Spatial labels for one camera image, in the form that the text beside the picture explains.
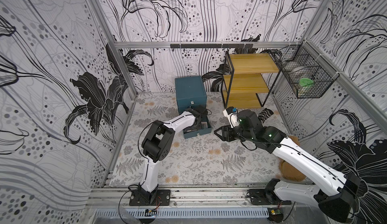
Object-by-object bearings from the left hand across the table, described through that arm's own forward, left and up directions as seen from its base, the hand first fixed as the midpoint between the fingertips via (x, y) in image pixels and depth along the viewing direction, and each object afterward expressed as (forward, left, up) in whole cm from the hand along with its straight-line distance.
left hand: (192, 128), depth 97 cm
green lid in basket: (+12, -60, +32) cm, 69 cm away
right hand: (-13, -14, +22) cm, 29 cm away
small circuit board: (-45, +17, -4) cm, 49 cm away
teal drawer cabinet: (+15, +2, +19) cm, 24 cm away
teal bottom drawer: (0, -8, +2) cm, 9 cm away
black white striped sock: (+12, -50, +1) cm, 51 cm away
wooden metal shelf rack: (+38, -37, +16) cm, 55 cm away
